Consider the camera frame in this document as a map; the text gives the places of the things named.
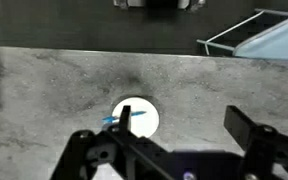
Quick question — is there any white round bowl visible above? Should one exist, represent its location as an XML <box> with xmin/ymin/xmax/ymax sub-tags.
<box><xmin>111</xmin><ymin>96</ymin><xmax>161</xmax><ymax>139</ymax></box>

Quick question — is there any light blue panel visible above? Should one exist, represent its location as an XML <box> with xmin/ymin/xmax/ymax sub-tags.
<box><xmin>232</xmin><ymin>11</ymin><xmax>288</xmax><ymax>62</ymax></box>

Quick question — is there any grey metal base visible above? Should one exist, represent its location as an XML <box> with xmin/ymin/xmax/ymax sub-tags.
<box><xmin>113</xmin><ymin>0</ymin><xmax>207</xmax><ymax>11</ymax></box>

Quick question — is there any white metal frame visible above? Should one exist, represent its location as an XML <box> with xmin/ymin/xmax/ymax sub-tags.
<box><xmin>196</xmin><ymin>8</ymin><xmax>288</xmax><ymax>56</ymax></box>

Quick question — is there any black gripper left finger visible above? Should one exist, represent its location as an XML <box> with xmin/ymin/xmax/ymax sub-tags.
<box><xmin>49</xmin><ymin>105</ymin><xmax>176</xmax><ymax>180</ymax></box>

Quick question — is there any blue pen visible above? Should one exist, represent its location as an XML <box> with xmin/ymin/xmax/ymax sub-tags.
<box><xmin>102</xmin><ymin>110</ymin><xmax>148</xmax><ymax>124</ymax></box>

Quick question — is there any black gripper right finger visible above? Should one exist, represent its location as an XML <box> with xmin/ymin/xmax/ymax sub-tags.
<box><xmin>223</xmin><ymin>105</ymin><xmax>288</xmax><ymax>180</ymax></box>

